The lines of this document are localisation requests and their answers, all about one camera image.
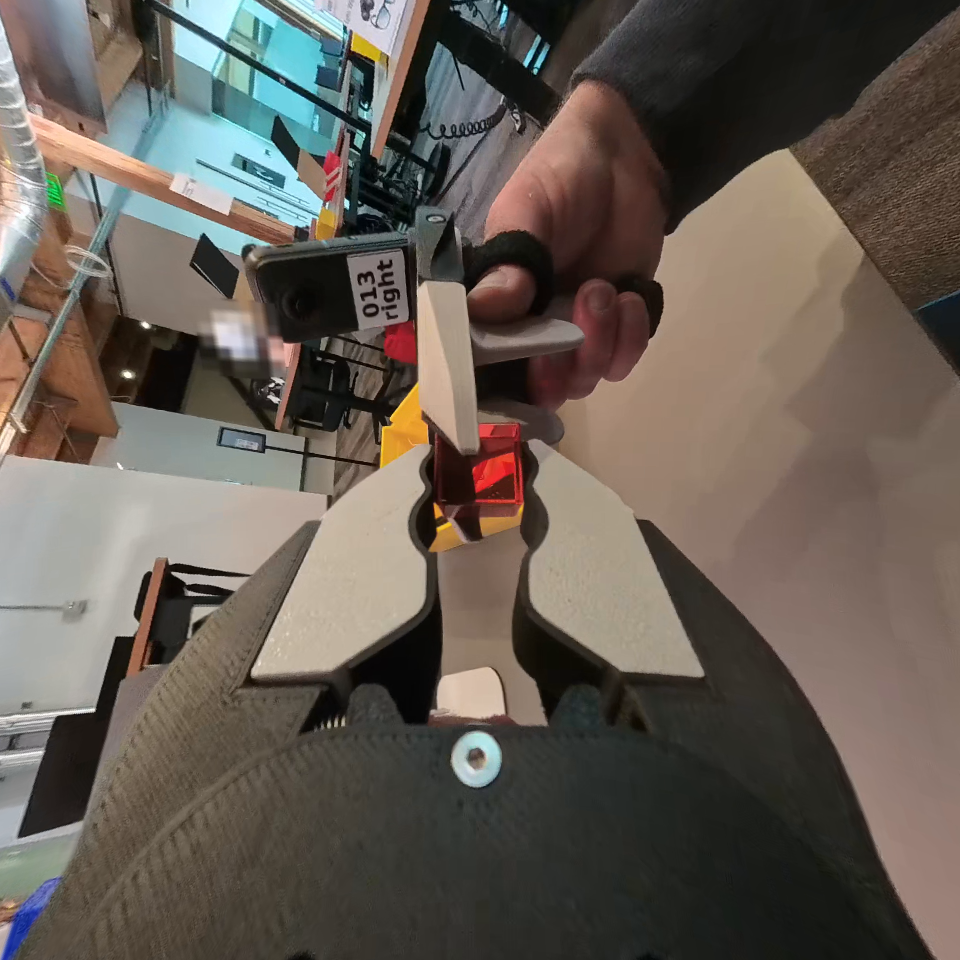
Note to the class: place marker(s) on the person's right hand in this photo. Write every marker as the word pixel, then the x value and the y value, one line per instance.
pixel 592 210

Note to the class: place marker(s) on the red white striped pack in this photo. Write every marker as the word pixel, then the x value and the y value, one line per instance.
pixel 332 176

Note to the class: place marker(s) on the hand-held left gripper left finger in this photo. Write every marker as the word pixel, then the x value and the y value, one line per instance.
pixel 352 592

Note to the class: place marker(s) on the small yellow bin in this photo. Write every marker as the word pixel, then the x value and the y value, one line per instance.
pixel 330 225
pixel 367 49

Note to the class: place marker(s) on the vertical metal duct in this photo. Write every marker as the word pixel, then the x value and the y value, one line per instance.
pixel 19 150

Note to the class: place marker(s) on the red office chair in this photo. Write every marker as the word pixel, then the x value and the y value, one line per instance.
pixel 399 341

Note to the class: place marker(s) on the blue box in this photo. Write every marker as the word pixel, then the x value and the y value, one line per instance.
pixel 30 915

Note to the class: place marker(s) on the yellow plastic bin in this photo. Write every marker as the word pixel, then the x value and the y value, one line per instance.
pixel 405 435

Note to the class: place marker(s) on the person's right forearm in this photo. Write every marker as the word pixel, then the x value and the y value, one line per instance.
pixel 750 75

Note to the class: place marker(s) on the red translucent block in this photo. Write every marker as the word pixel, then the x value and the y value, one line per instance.
pixel 495 480

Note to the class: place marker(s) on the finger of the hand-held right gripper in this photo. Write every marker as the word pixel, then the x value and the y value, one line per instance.
pixel 446 360

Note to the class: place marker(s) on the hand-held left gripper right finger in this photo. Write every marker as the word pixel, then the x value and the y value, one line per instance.
pixel 600 592

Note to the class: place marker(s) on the rectangular metal duct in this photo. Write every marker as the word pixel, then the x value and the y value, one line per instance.
pixel 64 60

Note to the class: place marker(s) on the wooden work table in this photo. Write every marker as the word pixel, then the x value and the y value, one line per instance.
pixel 401 75

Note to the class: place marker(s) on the metal pipes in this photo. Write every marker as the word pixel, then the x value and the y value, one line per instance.
pixel 22 739

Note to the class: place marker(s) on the long wooden workbench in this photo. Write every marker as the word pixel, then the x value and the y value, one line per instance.
pixel 296 375

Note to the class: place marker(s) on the small wall screen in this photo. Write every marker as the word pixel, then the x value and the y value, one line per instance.
pixel 242 440

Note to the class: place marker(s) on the black square panel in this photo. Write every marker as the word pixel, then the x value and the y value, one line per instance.
pixel 60 780

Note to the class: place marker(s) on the black floor lamp pole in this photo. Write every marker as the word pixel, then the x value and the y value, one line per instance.
pixel 262 67

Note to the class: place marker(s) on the wooden table black frame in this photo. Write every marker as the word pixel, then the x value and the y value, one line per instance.
pixel 142 615

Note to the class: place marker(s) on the wooden post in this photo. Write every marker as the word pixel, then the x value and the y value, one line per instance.
pixel 150 176

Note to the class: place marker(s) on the green exit sign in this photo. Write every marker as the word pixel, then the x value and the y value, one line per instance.
pixel 56 190

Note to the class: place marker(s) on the white paper sign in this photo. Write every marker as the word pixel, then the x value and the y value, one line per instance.
pixel 199 193

